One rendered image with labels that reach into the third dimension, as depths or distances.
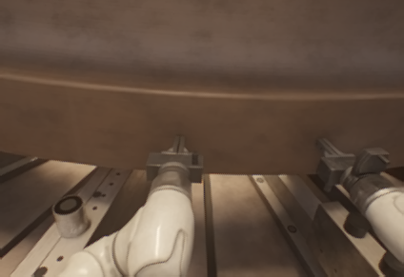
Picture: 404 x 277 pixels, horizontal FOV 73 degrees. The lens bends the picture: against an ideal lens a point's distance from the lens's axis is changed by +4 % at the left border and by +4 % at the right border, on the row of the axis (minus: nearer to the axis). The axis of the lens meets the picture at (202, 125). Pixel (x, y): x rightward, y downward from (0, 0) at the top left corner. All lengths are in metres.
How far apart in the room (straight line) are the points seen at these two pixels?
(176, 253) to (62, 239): 0.55
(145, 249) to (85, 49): 0.60
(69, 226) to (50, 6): 0.62
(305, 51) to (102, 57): 0.58
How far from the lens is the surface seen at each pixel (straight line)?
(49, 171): 1.87
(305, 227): 1.39
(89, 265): 0.54
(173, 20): 0.79
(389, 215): 0.63
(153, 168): 0.62
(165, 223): 0.46
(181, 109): 0.70
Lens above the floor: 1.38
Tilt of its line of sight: 29 degrees down
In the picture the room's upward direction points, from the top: 3 degrees clockwise
